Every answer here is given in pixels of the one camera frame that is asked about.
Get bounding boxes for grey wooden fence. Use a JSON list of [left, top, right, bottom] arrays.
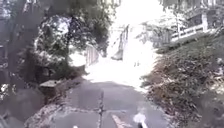
[[84, 44, 101, 67]]

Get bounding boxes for grey asphalt path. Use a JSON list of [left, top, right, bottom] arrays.
[[49, 49, 171, 128]]

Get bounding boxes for large dark tree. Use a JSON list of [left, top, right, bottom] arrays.
[[6, 0, 116, 84]]

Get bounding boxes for dark bushes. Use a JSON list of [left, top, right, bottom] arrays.
[[0, 43, 88, 101]]

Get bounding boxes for leaf-covered earth bank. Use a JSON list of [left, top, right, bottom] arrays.
[[141, 31, 224, 128]]

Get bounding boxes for white wooden fence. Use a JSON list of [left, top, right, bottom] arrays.
[[169, 23, 209, 43]]

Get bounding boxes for leaf litter verge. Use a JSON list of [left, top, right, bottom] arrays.
[[24, 78, 88, 128]]

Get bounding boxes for building with white railing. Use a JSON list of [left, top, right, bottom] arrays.
[[169, 0, 224, 44]]

